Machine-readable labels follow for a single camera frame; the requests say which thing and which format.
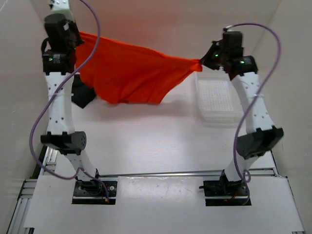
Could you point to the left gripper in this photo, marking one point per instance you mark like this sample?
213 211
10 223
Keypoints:
76 38

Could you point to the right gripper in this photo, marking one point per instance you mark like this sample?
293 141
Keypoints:
207 57

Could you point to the black t shirt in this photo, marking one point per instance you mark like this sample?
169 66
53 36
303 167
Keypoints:
82 95

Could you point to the white plastic basket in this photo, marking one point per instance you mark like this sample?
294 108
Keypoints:
217 99

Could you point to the orange garment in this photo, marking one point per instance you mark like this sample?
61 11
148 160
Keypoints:
125 73

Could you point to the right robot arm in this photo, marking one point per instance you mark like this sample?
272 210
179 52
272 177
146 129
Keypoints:
261 133

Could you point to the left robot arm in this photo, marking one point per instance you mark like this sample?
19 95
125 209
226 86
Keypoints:
60 134

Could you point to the white front cover board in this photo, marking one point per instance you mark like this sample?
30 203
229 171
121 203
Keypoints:
168 205

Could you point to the aluminium table frame rail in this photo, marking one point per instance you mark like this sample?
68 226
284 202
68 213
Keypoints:
48 157

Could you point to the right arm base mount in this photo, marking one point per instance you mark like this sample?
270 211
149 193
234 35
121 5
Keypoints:
219 194

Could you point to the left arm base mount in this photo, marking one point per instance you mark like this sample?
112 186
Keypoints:
92 192

